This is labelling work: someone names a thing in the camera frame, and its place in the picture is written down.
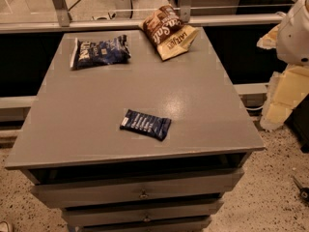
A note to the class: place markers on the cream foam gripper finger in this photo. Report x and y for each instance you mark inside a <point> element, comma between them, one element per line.
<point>269,40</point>
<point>285,92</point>

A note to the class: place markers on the blue chip bag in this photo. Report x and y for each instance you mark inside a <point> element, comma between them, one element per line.
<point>88,54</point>

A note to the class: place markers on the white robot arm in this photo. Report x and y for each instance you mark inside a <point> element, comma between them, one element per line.
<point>293,35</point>

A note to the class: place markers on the brown and cream chip bag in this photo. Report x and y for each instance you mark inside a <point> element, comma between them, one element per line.
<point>168,33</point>

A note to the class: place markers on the blue rxbar blueberry bar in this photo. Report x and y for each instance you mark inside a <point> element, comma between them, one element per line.
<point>146,124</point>

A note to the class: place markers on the black tool on floor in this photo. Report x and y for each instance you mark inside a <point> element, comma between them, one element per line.
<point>303,191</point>

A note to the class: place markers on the bottom grey drawer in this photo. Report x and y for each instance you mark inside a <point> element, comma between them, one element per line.
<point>183,224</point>

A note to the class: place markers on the grey drawer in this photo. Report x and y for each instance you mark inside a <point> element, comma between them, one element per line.
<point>137,189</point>
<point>143,213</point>
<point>183,224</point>

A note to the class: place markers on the middle grey drawer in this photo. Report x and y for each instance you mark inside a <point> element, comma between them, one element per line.
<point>143,213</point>

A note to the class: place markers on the grey drawer cabinet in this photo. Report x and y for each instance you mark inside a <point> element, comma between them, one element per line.
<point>146,146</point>

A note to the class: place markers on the top grey drawer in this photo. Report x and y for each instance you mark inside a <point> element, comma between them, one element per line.
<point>137,189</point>

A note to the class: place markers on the white shoe tip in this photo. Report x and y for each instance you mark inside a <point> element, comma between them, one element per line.
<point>5,227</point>

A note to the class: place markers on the metal window frame rail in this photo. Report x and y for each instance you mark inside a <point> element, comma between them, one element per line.
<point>133,24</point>

